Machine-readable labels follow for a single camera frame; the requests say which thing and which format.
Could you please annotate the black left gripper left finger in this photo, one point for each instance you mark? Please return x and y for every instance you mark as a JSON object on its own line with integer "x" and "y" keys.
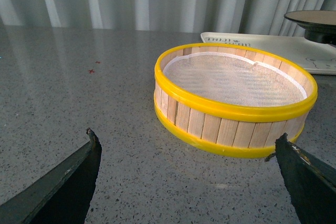
{"x": 63, "y": 195}

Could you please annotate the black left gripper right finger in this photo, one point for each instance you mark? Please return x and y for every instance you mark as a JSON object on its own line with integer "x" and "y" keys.
{"x": 309, "y": 181}

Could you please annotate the black rimmed tan plate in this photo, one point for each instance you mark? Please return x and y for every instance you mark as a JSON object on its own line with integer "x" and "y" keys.
{"x": 319, "y": 25}

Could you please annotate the white bear tray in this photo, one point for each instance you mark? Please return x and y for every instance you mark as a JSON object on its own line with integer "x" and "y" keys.
{"x": 316, "y": 58}

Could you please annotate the yellow rimmed bamboo steamer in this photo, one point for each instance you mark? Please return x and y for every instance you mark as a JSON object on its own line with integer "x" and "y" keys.
{"x": 227, "y": 129}

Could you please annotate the white steamer cloth liner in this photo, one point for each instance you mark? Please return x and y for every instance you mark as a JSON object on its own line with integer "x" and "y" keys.
{"x": 234, "y": 80}

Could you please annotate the grey pleated curtain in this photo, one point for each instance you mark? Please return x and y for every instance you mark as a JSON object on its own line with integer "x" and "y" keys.
{"x": 262, "y": 17}

